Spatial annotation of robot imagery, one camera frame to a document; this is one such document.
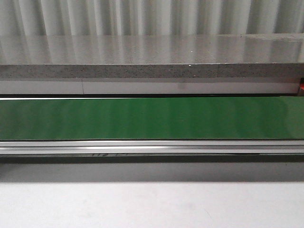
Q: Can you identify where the white corrugated curtain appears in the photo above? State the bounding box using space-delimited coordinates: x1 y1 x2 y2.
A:
0 0 304 36

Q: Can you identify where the grey speckled stone counter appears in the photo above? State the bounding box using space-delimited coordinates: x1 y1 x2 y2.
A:
0 34 304 79

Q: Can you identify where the aluminium conveyor front rail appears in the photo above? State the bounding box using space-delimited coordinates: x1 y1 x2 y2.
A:
0 139 304 157

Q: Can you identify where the green conveyor belt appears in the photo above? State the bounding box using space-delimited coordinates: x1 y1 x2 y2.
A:
0 96 304 141

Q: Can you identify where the red orange object at edge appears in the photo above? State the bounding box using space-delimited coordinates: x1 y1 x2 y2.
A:
298 78 304 96

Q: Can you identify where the white conveyor back rail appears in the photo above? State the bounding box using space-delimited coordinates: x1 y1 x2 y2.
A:
0 77 300 95

